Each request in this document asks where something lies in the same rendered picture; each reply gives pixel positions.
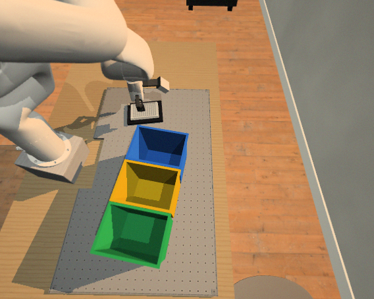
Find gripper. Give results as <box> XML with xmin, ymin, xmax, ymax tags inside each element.
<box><xmin>126</xmin><ymin>80</ymin><xmax>145</xmax><ymax>112</ymax></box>

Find green open bin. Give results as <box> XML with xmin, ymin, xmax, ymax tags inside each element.
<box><xmin>90</xmin><ymin>201</ymin><xmax>173</xmax><ymax>269</ymax></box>

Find blue bin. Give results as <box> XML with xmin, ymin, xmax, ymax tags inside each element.
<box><xmin>125</xmin><ymin>125</ymin><xmax>189</xmax><ymax>183</ymax></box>

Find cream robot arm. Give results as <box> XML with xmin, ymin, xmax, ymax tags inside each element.
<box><xmin>0</xmin><ymin>0</ymin><xmax>169</xmax><ymax>167</ymax></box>

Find yellow open-top bin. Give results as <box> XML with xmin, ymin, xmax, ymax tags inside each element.
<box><xmin>109</xmin><ymin>159</ymin><xmax>181</xmax><ymax>218</ymax></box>

